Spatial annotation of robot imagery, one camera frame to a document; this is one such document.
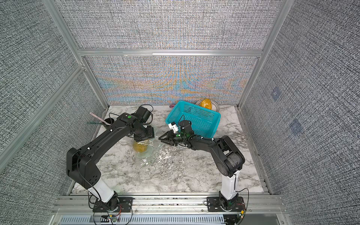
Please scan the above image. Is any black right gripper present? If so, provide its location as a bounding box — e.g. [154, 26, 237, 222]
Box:
[158, 130, 188, 146]

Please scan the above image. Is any orange round fruit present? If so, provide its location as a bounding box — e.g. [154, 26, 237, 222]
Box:
[200, 98, 212, 110]

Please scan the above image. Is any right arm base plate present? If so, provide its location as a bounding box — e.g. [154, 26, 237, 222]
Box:
[205, 196, 246, 212]

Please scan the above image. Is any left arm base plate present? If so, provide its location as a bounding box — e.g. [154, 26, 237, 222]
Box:
[92, 197, 134, 213]

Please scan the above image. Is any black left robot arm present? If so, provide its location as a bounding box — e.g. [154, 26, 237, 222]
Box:
[66, 108, 170, 208]

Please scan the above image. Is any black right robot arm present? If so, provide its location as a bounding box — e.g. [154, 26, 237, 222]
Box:
[158, 120, 245, 201]

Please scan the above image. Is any teal plastic perforated basket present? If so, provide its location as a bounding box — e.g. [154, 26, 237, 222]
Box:
[166, 101, 221, 138]

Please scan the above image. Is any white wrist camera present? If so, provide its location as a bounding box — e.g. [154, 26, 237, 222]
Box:
[168, 122, 179, 133]

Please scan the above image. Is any yellow toy pineapple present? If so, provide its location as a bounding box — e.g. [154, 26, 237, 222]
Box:
[133, 141, 149, 153]

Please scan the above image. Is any patterned black white bowl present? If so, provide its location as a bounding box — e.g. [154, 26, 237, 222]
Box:
[195, 98, 220, 112]

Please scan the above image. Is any clear zip-top bag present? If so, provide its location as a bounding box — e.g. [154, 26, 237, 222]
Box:
[134, 138, 162, 167]

